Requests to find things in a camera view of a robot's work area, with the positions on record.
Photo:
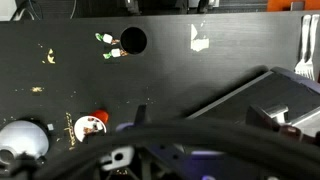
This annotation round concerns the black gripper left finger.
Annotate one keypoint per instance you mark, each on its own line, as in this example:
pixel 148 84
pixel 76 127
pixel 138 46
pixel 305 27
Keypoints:
pixel 141 115

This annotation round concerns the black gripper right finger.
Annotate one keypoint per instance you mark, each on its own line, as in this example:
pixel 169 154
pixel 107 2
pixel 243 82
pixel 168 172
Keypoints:
pixel 261 117

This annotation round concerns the green white candy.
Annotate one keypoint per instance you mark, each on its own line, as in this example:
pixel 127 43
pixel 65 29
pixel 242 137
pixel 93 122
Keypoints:
pixel 115 53
pixel 107 38

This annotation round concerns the red plastic cup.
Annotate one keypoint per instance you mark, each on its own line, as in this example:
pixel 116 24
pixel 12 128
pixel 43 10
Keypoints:
pixel 101 115

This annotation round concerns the wrapped candy inside cup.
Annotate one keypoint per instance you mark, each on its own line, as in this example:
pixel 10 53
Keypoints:
pixel 90 129

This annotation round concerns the square tape piece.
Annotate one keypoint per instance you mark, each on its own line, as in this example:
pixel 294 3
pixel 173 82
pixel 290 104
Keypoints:
pixel 50 127

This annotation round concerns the grey toaster oven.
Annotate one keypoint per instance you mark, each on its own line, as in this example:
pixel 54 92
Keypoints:
pixel 266 93

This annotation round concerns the yellow crumb streak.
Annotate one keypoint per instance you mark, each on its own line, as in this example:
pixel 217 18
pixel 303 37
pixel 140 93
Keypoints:
pixel 69 131

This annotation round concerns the white plastic fork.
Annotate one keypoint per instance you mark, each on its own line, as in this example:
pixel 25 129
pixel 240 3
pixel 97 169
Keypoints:
pixel 304 43
pixel 313 43

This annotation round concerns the pale torn tape scrap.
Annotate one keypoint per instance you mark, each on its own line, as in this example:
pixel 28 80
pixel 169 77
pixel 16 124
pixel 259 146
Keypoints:
pixel 199 40

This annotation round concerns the large yellow crumb scrap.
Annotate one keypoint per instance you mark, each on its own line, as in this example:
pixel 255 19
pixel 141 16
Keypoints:
pixel 50 57

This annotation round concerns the small yellow crumb scrap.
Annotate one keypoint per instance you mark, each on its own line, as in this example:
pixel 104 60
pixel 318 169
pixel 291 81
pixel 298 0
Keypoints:
pixel 36 89

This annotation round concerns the grey kettle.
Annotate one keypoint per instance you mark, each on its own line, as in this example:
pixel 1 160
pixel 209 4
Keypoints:
pixel 23 136

